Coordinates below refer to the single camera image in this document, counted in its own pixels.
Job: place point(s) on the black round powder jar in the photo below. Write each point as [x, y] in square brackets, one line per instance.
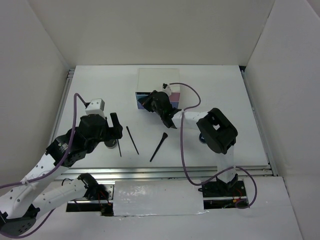
[110, 144]

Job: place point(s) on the pink drawer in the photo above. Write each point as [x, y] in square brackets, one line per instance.
[174, 97]

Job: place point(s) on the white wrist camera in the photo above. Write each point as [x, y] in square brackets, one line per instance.
[96, 107]
[166, 89]

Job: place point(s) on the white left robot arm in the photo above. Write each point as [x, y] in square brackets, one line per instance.
[25, 203]

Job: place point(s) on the light blue drawer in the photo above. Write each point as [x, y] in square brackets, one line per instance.
[139, 96]

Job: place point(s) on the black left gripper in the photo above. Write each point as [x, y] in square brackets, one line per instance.
[115, 132]

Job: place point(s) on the black fan makeup brush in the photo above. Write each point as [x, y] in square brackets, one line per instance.
[164, 136]

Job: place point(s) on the white drawer cabinet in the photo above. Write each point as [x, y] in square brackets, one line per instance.
[150, 79]

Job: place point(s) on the navy round compact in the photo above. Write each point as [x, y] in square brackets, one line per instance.
[202, 139]

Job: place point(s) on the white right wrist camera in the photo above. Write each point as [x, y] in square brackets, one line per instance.
[166, 89]

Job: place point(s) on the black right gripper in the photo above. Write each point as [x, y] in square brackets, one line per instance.
[146, 101]

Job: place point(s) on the white foam block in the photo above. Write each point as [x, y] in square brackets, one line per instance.
[157, 198]

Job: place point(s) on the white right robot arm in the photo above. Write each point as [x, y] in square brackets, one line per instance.
[215, 130]

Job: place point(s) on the purple drawer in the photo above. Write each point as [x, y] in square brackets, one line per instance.
[175, 104]

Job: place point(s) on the aluminium rail frame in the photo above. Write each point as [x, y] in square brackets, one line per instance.
[156, 173]

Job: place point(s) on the thin black makeup brush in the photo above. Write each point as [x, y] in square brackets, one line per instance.
[132, 140]

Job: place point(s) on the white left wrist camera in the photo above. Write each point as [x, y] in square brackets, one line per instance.
[96, 107]

